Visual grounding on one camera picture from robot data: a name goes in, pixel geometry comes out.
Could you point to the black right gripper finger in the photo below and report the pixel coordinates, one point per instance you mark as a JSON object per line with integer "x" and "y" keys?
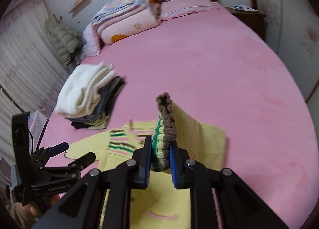
{"x": 83, "y": 162}

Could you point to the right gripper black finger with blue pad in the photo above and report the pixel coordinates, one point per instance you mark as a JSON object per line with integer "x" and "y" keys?
{"x": 60, "y": 148}
{"x": 179, "y": 172}
{"x": 142, "y": 156}

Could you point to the yellow striped knit cardigan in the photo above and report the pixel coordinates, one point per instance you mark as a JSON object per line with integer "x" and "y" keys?
{"x": 160, "y": 205}

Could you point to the dark grey folded clothes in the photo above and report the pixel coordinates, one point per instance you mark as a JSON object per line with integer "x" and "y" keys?
{"x": 101, "y": 114}

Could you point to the person's left hand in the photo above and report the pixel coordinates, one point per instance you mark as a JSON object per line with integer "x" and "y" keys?
{"x": 24, "y": 216}

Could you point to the white folded sweater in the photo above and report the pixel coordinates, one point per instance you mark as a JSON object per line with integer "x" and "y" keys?
{"x": 79, "y": 95}

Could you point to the white curtain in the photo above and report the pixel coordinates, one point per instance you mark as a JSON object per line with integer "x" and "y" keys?
{"x": 31, "y": 74}

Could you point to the pink bed sheet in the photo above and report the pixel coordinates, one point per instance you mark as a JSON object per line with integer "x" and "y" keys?
{"x": 220, "y": 72}

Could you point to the grey puffer jacket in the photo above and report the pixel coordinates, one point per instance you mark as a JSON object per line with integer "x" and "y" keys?
{"x": 65, "y": 40}

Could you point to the folded pink cartoon quilt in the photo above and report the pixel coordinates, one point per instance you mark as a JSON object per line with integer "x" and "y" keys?
{"x": 93, "y": 38}

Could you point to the pink pillow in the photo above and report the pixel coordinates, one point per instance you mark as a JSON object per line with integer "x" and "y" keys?
{"x": 178, "y": 8}

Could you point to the dark wooden nightstand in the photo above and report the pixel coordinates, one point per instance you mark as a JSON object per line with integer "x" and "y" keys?
{"x": 254, "y": 20}

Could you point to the papers on nightstand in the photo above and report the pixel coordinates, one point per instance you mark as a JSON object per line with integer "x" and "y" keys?
{"x": 243, "y": 8}

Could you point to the patterned folded blanket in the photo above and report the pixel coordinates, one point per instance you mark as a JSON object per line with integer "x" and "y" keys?
{"x": 115, "y": 10}

